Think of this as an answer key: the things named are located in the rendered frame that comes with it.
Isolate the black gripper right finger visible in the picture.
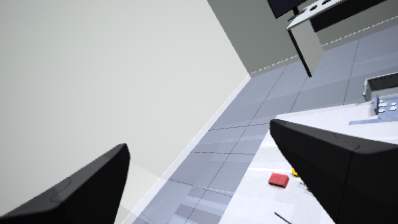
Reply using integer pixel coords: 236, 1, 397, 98
269, 119, 398, 224

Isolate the pink rectangular block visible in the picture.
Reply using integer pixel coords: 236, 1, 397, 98
267, 172, 290, 189

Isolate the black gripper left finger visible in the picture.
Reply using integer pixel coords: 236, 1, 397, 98
0, 143, 131, 224

